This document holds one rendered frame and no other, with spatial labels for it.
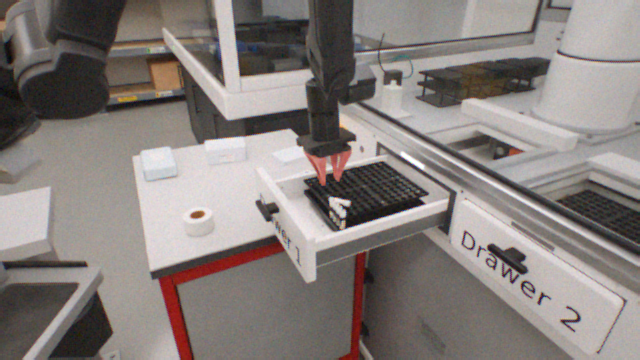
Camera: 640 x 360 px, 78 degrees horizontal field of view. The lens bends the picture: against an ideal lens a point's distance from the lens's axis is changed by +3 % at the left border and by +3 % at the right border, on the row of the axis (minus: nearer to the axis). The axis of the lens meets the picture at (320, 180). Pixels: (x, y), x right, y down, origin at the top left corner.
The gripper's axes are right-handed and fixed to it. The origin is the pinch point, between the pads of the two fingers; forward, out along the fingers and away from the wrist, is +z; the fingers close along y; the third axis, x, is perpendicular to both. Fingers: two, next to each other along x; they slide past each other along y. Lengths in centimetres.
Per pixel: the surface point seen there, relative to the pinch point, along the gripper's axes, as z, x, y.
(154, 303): 86, -91, 50
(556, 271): 8.3, 34.3, -21.3
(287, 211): 2.7, 2.6, 10.6
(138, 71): 35, -424, 28
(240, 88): -2, -83, -4
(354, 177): 6.0, -7.8, -10.0
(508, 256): 8.2, 28.3, -18.1
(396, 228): 10.5, 9.2, -9.7
